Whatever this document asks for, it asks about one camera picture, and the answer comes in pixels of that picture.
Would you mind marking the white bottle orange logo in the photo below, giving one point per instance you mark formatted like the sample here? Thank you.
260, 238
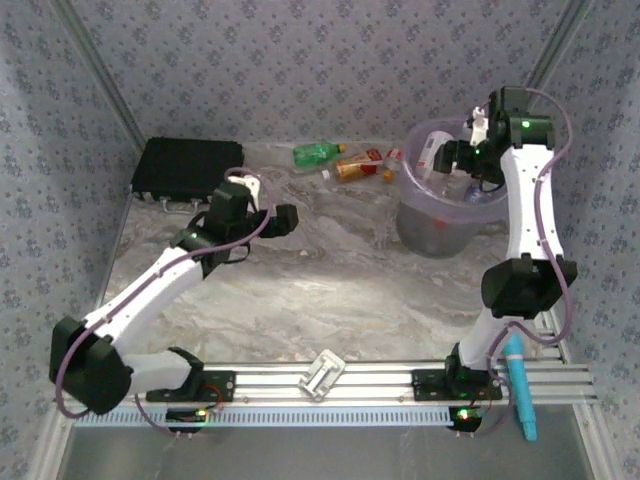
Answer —
430, 150

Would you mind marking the turquoise pen-shaped tool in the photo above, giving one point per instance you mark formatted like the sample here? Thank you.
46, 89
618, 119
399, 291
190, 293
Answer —
520, 390

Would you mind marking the small black circuit board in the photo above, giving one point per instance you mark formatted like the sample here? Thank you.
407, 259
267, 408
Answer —
465, 417
185, 417

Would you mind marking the aluminium mounting rail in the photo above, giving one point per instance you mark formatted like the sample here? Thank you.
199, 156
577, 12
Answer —
375, 382

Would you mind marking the aluminium side rail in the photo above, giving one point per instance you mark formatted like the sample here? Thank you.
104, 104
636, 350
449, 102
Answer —
559, 350
114, 250

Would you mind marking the orange juice bottle red label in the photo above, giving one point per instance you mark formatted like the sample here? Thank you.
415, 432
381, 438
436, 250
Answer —
352, 169

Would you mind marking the white plastic bracket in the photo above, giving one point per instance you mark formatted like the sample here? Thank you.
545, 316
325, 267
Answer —
322, 375

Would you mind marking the aluminium corner post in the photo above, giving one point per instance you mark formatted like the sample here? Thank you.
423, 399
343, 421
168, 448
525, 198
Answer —
549, 60
104, 75

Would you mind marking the translucent purple plastic bin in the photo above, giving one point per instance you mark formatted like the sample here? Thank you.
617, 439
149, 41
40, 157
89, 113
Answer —
435, 235

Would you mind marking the clear bottle red white label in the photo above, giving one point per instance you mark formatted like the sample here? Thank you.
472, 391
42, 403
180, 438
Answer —
394, 155

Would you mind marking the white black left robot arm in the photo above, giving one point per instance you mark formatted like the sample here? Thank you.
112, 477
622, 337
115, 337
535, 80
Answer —
150, 285

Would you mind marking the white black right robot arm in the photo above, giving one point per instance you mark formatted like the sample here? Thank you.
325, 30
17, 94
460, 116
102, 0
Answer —
530, 200

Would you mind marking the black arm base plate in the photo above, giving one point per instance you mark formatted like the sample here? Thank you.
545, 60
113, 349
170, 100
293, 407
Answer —
425, 385
220, 387

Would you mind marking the green plastic bottle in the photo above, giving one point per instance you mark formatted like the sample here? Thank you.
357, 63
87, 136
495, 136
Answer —
312, 154

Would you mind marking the small orange cap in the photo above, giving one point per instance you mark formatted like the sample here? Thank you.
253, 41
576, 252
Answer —
388, 175

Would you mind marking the black hard case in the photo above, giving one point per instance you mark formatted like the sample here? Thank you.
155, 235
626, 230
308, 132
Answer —
187, 167

